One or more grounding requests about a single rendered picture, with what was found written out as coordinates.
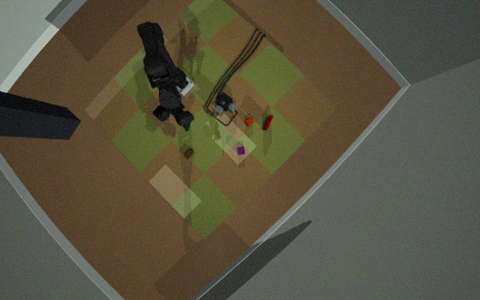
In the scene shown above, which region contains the small orange block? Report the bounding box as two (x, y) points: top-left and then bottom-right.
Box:
(245, 117), (254, 126)

